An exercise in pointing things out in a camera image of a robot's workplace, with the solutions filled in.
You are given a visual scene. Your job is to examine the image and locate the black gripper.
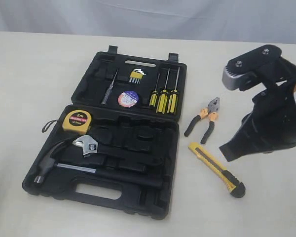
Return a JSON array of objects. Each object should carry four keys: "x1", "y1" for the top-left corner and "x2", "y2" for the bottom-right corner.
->
[{"x1": 219, "y1": 84, "x2": 296, "y2": 162}]

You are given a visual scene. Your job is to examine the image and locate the yellow black utility knife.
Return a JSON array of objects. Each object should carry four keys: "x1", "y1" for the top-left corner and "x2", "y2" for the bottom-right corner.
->
[{"x1": 188, "y1": 142, "x2": 246, "y2": 198}]

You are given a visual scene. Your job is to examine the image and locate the orange black combination pliers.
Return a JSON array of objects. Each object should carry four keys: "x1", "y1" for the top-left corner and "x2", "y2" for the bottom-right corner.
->
[{"x1": 184, "y1": 97, "x2": 222, "y2": 145}]

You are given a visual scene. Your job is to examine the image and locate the black electrical tape roll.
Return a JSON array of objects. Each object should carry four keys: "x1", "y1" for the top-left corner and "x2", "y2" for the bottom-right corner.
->
[{"x1": 118, "y1": 90, "x2": 139, "y2": 108}]

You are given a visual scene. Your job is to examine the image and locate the yellow tape measure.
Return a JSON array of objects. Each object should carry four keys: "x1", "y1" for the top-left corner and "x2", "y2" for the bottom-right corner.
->
[{"x1": 62, "y1": 110, "x2": 92, "y2": 135}]

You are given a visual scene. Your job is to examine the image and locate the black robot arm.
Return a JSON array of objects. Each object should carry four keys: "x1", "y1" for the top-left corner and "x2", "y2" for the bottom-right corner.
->
[{"x1": 220, "y1": 57, "x2": 296, "y2": 161}]

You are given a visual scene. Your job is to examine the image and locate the black plastic tool case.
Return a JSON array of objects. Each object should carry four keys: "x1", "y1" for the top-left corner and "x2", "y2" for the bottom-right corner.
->
[{"x1": 22, "y1": 46, "x2": 187, "y2": 220}]

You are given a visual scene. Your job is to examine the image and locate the right yellow black screwdriver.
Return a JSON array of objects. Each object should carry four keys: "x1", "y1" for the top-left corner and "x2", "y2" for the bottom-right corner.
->
[{"x1": 167, "y1": 67, "x2": 180, "y2": 114}]

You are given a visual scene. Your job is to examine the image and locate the yellow black screwdriver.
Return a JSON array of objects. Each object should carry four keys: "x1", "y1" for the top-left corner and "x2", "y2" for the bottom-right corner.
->
[
  {"x1": 149, "y1": 73, "x2": 160, "y2": 107},
  {"x1": 167, "y1": 67, "x2": 180, "y2": 114},
  {"x1": 156, "y1": 69, "x2": 170, "y2": 114}
]

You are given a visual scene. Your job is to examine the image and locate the middle yellow black screwdriver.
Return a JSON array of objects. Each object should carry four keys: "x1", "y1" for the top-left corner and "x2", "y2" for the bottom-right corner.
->
[{"x1": 156, "y1": 69, "x2": 170, "y2": 114}]

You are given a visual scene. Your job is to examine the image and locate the left yellow black screwdriver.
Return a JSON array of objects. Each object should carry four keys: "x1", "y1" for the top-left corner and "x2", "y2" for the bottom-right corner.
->
[{"x1": 149, "y1": 73, "x2": 160, "y2": 107}]

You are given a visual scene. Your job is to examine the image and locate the yellow hex key set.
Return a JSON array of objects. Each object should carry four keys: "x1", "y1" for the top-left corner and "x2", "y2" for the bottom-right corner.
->
[{"x1": 129, "y1": 69, "x2": 146, "y2": 84}]

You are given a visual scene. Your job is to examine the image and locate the chrome adjustable wrench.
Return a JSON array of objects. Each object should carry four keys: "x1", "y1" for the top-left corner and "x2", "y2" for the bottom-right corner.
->
[{"x1": 72, "y1": 134, "x2": 163, "y2": 166}]

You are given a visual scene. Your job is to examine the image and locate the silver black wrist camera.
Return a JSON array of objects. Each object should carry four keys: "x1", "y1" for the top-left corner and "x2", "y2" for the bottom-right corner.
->
[{"x1": 222, "y1": 44, "x2": 283, "y2": 91}]

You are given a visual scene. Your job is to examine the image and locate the clear handle tester screwdriver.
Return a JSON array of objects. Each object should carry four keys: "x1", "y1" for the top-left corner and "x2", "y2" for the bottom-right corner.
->
[{"x1": 101, "y1": 69, "x2": 119, "y2": 105}]

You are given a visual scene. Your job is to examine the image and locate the claw hammer black handle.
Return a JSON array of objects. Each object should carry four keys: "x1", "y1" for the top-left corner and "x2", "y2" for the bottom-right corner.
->
[{"x1": 34, "y1": 139, "x2": 163, "y2": 189}]

